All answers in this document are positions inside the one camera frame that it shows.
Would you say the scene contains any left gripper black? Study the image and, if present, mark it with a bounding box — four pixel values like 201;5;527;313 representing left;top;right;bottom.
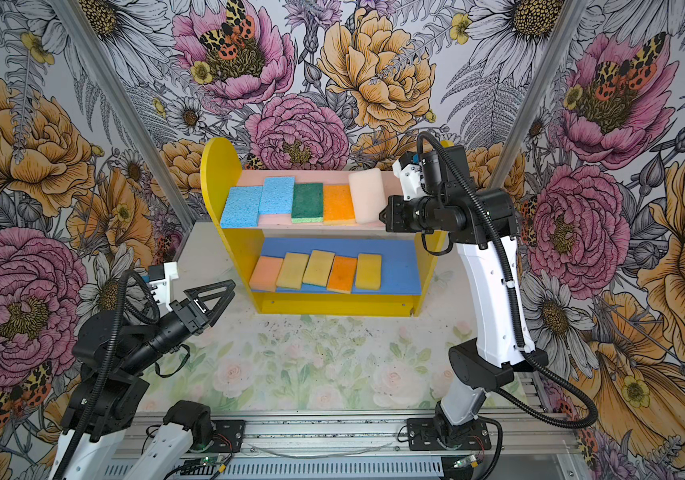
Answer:
123;278;240;372

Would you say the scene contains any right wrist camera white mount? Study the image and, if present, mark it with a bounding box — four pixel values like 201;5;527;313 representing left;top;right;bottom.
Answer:
392;151;427;201

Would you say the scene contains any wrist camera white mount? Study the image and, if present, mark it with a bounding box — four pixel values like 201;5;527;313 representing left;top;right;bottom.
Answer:
146;262;180;316
392;151;427;201

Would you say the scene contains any aluminium front rail frame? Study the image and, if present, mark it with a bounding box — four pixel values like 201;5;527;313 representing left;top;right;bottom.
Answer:
174;408;589;479

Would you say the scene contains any pale pink sponge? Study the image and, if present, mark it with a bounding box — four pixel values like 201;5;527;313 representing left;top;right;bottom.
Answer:
348;169;387;224

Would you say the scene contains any large yellow sponge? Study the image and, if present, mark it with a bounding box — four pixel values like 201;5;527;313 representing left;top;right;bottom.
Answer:
302;250;336;288

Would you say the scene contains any left aluminium corner post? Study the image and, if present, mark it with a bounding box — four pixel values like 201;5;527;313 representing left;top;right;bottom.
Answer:
52;1;196;231

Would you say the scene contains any blue cellulose sponge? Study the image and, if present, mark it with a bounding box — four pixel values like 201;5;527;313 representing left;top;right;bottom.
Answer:
258;176;296;215

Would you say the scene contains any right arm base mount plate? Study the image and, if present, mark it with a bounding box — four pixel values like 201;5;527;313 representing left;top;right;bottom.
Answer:
405;418;492;452

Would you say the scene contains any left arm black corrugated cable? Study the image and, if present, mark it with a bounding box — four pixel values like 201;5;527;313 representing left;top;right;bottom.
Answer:
50;269;162;480

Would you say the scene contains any green scouring pad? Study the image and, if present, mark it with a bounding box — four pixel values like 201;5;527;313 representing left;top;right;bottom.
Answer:
292;183;324;224

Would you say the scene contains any yellow sponge with green back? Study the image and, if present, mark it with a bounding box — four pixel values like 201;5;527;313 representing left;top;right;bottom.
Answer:
276;252;310;290

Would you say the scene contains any small yellow sponge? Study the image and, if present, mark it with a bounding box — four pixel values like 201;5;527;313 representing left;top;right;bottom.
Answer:
355;253;382;291

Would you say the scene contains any aluminium corner post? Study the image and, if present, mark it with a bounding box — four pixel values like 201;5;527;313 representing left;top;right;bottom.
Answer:
52;1;196;231
489;0;589;189

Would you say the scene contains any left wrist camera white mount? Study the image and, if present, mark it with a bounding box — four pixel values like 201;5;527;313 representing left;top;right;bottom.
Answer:
146;262;180;316

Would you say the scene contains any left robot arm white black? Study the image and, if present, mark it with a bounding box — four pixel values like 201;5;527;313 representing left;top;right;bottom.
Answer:
50;271;236;479

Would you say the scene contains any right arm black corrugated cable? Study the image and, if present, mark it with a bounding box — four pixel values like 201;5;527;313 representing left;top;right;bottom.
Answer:
415;131;599;480

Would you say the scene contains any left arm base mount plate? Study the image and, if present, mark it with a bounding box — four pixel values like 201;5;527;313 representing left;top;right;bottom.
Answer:
204;419;246;454

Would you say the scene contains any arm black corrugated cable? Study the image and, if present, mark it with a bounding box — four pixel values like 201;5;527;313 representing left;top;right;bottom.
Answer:
415;131;599;480
50;269;162;480

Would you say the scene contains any orange sponge front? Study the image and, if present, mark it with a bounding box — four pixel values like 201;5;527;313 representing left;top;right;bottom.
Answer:
326;256;357;294

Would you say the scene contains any pink orange sponge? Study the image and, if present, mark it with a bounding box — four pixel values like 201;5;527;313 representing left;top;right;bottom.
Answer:
248;256;284;292

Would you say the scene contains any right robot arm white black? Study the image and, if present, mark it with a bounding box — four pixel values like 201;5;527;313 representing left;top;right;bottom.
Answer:
379;146;548;449

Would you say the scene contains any yellow wooden two-tier shelf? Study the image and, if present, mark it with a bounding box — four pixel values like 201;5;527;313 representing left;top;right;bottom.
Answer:
200;137;438;317

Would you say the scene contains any right aluminium corner post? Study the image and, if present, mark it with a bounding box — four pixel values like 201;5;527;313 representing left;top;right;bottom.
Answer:
489;0;589;189

